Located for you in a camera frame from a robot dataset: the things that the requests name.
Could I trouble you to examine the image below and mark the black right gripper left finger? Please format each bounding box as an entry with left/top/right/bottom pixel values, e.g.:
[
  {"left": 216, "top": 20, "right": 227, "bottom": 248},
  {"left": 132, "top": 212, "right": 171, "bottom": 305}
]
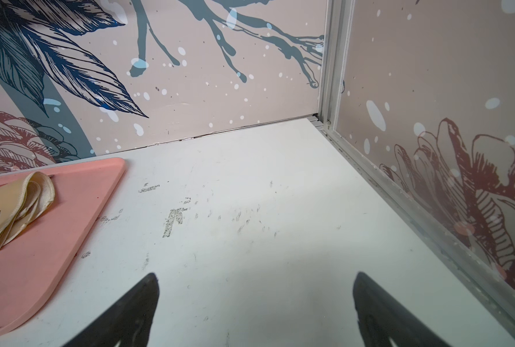
[{"left": 66, "top": 273, "right": 160, "bottom": 347}]

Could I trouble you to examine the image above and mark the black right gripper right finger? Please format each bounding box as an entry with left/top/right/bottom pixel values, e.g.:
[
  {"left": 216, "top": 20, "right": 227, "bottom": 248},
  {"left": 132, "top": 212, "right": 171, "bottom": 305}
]
[{"left": 352, "top": 272, "right": 449, "bottom": 347}]

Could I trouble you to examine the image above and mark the pink plastic tray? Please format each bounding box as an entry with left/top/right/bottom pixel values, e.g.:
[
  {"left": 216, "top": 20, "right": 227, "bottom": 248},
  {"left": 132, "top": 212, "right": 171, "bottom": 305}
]
[{"left": 0, "top": 158, "right": 127, "bottom": 336}]

